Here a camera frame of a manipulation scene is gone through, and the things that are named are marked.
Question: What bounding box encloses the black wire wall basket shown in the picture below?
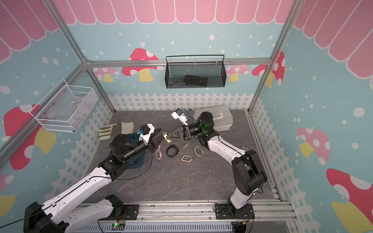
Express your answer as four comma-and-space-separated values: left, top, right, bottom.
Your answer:
165, 54, 227, 89

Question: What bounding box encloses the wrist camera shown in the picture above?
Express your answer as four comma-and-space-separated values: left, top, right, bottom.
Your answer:
172, 108, 188, 126
138, 123, 155, 143

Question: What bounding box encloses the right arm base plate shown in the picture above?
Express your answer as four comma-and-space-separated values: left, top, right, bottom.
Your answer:
213, 203, 255, 220

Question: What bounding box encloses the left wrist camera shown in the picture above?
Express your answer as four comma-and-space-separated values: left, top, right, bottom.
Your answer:
138, 123, 155, 143

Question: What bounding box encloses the black watch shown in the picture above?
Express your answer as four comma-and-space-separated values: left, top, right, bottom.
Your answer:
166, 145, 179, 158

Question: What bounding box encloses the green circuit board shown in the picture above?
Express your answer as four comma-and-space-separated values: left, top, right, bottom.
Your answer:
111, 222, 125, 231

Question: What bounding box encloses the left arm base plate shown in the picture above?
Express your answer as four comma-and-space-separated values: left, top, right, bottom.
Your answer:
106, 204, 140, 221

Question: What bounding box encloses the teal plastic tray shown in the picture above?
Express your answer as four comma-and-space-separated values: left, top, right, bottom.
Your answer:
127, 134, 145, 169

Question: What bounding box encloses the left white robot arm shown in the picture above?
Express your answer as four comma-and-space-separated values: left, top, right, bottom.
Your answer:
23, 124, 164, 233

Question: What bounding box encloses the beige watch box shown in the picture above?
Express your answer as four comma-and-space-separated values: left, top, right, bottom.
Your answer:
163, 132, 172, 144

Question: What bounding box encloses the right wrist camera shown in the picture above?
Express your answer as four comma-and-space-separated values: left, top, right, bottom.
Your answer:
172, 108, 188, 126

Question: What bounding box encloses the translucent white storage box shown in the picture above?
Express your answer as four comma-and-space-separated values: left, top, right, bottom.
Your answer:
193, 105, 233, 132

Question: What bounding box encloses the white wire wall basket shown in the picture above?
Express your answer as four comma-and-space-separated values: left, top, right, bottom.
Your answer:
29, 79, 98, 133

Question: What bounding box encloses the beige work glove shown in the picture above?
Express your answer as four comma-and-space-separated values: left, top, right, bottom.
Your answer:
98, 121, 134, 141

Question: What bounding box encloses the grey cable duct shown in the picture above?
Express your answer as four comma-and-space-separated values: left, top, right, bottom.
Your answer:
73, 221, 233, 233

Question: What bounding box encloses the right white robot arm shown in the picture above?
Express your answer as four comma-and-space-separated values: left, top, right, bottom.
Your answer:
167, 109, 268, 214

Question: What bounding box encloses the black item in basket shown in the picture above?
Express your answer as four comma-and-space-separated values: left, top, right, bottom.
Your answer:
183, 75, 208, 86

